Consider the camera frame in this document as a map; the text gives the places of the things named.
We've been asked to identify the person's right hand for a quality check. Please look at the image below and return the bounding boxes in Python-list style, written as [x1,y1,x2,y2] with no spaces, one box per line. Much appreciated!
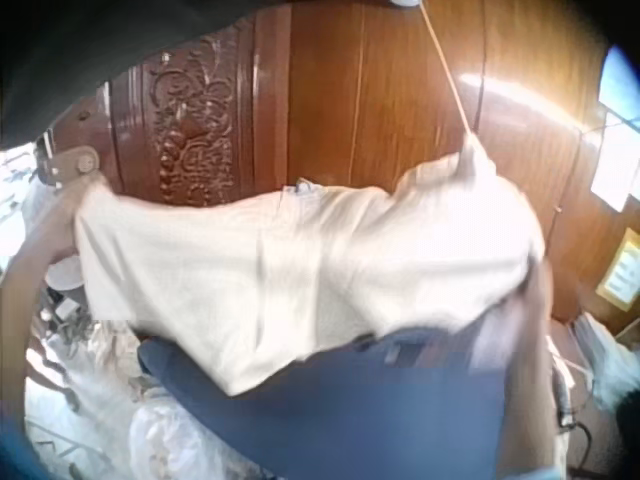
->
[522,253,555,321]

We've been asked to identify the person's left hand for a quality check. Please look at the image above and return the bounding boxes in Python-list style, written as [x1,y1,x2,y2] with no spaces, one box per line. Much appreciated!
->
[58,172,114,224]

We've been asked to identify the white cloth garment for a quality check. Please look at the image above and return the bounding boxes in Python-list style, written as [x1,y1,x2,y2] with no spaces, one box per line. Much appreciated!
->
[73,143,547,399]

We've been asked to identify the beige round knob fitting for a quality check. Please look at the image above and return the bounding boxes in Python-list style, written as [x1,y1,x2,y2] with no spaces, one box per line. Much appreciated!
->
[48,146,100,185]

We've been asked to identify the white round plate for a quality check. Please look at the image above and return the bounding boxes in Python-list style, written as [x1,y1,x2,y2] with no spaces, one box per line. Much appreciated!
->
[46,256,85,292]

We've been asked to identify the heap of white plastic bags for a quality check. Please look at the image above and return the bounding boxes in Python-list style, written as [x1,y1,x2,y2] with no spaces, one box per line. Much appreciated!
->
[23,317,261,480]

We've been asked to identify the carved brown wooden wardrobe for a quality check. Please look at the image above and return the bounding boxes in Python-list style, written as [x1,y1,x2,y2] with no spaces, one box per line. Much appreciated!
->
[49,0,640,337]

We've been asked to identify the blue trousers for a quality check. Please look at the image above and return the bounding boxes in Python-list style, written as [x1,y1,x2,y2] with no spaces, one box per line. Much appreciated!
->
[136,324,507,480]

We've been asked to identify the white paper sheet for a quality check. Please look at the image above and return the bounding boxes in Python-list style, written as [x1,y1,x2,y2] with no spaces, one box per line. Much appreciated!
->
[589,111,640,213]

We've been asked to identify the yellow framed paper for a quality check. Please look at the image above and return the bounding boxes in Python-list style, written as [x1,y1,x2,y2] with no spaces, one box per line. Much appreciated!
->
[594,227,640,314]

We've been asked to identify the bright window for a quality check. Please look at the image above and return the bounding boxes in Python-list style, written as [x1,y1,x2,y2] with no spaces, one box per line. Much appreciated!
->
[597,44,640,121]

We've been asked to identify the light blue cloth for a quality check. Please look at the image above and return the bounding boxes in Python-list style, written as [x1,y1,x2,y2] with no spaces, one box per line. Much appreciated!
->
[573,314,640,417]

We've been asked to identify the black cable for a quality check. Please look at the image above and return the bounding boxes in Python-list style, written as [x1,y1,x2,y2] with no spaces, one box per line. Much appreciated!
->
[549,349,597,474]

